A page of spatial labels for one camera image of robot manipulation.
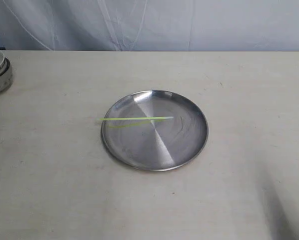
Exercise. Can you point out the green glow stick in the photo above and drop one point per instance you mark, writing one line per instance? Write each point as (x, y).
(113, 119)

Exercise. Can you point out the round stainless steel plate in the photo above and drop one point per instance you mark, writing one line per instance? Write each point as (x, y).
(155, 145)

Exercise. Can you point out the white backdrop cloth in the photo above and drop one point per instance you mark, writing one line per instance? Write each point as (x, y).
(150, 25)

